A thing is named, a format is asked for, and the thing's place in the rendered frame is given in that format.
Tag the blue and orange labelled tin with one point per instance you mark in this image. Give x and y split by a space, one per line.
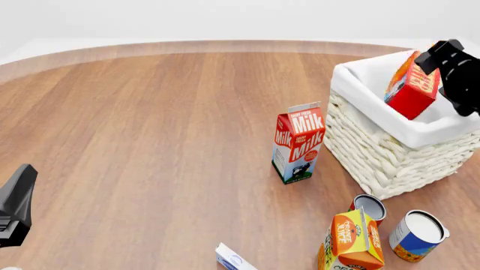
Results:
416 236

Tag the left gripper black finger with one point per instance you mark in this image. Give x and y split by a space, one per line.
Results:
20 191

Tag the red and white milk carton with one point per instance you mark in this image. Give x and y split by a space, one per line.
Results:
298 146

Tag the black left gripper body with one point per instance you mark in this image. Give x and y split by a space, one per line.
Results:
11 232

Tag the red labelled tin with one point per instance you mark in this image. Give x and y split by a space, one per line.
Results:
369 206

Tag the orange juice carton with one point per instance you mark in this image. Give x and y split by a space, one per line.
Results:
348 244

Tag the white wicker basket with liner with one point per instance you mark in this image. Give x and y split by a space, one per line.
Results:
390 146

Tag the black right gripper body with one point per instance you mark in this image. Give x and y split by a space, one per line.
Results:
463 81

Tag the red and orange butter box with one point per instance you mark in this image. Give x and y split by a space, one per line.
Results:
412 90

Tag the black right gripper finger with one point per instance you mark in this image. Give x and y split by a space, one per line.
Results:
438 56

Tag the white and blue cream cheese box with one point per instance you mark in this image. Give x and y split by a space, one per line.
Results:
232 260

